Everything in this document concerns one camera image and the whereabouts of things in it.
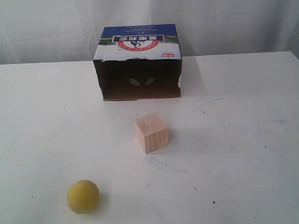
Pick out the white backdrop curtain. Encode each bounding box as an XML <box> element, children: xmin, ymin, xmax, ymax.
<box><xmin>0</xmin><ymin>0</ymin><xmax>299</xmax><ymax>64</ymax></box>

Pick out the light wooden cube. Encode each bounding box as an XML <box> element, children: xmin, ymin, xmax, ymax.
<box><xmin>134</xmin><ymin>112</ymin><xmax>169</xmax><ymax>154</ymax></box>

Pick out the blue white cardboard box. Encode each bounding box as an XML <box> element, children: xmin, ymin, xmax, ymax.
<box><xmin>93</xmin><ymin>24</ymin><xmax>183</xmax><ymax>101</ymax></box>

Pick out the yellow ball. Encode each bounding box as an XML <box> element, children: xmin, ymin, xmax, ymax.
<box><xmin>66</xmin><ymin>180</ymin><xmax>100</xmax><ymax>214</ymax></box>

